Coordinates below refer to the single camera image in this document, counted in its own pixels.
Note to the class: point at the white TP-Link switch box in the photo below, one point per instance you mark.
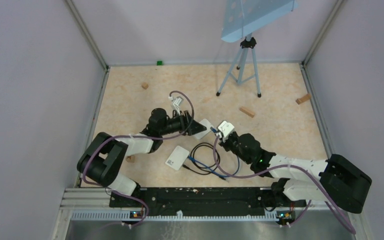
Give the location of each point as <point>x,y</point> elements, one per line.
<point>177,158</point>

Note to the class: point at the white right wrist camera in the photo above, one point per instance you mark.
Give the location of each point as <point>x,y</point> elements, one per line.
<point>224,130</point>

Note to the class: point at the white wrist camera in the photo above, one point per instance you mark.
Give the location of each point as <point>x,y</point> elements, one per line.
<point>176,103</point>
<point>224,130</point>

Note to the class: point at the light blue tripod stand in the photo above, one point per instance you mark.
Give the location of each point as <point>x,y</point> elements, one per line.
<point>241,19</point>

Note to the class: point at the flat wooden plank block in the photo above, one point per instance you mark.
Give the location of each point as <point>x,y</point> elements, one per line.
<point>247,111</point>

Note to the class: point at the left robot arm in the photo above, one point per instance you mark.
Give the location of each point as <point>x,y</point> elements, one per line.
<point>102,160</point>

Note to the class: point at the curved wooden block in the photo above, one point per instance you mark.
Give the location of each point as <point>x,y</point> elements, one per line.
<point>303,99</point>

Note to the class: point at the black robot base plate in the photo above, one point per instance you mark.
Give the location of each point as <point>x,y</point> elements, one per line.
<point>206,201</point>

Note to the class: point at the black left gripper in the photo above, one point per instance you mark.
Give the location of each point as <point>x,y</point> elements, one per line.
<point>189,126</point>

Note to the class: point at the wooden block near left arm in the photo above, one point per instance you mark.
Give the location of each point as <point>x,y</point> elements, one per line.
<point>131,159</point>

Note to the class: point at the wooden cube near switch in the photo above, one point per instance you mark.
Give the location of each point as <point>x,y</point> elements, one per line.
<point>145,85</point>

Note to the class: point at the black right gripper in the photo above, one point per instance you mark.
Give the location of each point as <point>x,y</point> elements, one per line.
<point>224,144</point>

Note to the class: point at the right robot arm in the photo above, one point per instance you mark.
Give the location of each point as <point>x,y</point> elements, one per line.
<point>335,180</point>

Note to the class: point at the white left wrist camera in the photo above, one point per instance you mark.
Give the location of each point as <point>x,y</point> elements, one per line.
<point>176,103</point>

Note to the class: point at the long white network switch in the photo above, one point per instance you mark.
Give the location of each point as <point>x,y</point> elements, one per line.
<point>204,128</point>

